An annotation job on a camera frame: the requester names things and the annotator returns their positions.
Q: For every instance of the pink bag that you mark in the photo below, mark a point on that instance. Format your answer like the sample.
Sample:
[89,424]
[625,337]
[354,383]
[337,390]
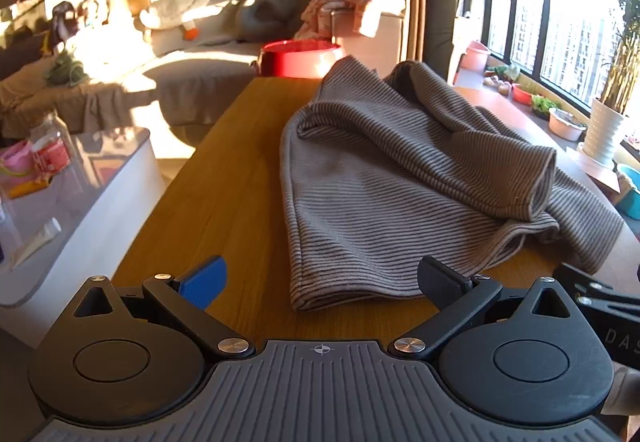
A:
[17,164]

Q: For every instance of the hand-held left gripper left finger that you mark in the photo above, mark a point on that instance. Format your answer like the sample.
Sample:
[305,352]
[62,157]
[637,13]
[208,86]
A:
[204,280]

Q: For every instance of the red pot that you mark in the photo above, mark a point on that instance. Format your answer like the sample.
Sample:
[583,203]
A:
[300,62]

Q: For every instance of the pale pink bowl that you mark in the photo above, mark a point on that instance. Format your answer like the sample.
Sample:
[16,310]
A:
[566,126]

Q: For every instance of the teal bowl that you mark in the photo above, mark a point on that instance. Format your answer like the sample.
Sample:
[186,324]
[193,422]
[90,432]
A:
[631,194]

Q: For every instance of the brown striped sweater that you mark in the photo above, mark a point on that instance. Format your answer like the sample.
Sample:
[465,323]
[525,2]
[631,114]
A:
[400,172]

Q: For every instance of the green leafy plant tray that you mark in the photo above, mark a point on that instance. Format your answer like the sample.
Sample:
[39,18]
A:
[545,105]

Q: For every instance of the beige sofa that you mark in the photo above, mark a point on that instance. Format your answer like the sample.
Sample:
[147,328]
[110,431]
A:
[210,72]

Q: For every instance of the white coffee table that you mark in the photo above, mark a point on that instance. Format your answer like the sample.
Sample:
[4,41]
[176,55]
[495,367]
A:
[100,222]

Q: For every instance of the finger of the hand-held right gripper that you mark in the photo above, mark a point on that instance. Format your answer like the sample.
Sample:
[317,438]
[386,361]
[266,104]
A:
[590,283]
[610,308]

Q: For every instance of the small red bowl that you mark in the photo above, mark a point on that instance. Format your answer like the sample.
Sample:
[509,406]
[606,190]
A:
[522,93]

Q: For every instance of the grey pillow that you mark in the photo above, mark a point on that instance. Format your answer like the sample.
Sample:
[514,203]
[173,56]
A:
[265,14]

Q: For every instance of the clear jar with red label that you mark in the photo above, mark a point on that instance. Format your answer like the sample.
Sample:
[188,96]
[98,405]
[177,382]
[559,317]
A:
[52,152]

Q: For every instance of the small windowsill ornaments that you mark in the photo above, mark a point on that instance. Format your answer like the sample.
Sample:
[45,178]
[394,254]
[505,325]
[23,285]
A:
[500,79]

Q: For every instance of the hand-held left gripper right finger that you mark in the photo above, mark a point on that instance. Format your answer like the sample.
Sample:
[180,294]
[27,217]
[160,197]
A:
[440,280]

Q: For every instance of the white cream tube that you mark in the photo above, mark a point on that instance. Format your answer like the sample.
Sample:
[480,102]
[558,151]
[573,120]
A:
[37,242]

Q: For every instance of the dark doll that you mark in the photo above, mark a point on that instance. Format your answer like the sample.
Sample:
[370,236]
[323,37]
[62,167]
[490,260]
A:
[61,24]

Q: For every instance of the green plush toy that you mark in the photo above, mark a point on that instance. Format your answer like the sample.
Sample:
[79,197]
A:
[67,69]

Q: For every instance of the potted palm in white pot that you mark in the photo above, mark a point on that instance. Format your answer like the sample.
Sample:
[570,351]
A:
[602,132]

